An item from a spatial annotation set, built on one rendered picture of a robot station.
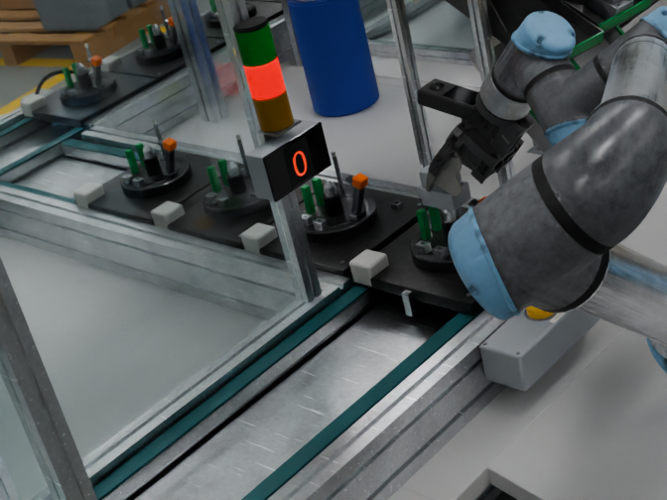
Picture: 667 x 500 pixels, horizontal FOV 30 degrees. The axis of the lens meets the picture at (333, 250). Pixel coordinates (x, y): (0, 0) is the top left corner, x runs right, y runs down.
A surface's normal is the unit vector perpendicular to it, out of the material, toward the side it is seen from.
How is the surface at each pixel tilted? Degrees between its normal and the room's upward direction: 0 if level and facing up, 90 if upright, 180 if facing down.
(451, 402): 90
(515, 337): 0
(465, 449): 0
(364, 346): 0
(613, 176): 58
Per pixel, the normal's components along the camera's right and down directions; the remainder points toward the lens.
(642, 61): 0.04, -0.90
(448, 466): -0.22, -0.86
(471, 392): 0.73, 0.18
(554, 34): 0.31, -0.53
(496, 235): -0.61, -0.08
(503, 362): -0.65, 0.48
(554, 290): 0.31, 0.76
